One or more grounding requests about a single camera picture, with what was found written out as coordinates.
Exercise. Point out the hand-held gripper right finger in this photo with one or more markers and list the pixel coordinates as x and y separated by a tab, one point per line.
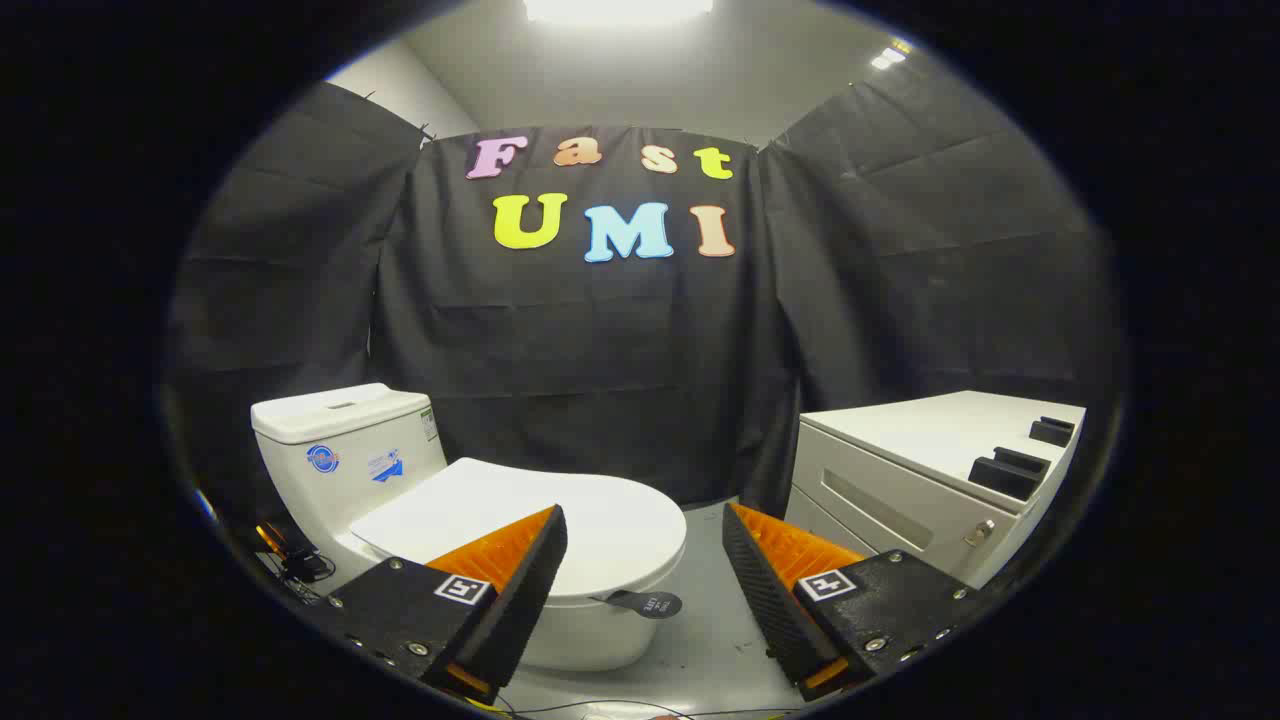
765	590

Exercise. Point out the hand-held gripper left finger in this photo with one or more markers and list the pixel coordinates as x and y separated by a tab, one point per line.
520	590

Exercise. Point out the black lid pull tab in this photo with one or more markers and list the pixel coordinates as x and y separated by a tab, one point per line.
650	604

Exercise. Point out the white toilet lid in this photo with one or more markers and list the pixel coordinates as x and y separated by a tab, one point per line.
620	520

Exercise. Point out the white toilet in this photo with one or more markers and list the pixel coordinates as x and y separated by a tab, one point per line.
340	480

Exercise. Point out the white drawer cabinet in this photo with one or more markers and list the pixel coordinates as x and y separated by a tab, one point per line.
900	480

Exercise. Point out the silver cabinet lock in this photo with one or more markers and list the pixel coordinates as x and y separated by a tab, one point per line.
978	533

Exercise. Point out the orange black device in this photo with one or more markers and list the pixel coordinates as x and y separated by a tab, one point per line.
295	560

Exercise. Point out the black backdrop cloth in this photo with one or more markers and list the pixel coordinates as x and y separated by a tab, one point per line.
600	350

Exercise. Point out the large black block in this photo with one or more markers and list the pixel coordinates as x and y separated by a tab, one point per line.
1005	475

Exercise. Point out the small black block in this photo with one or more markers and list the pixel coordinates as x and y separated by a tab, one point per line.
1052	431

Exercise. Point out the small ceiling light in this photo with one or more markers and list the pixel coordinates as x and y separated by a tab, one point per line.
888	56

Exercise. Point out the large ceiling light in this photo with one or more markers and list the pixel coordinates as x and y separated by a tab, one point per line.
620	8

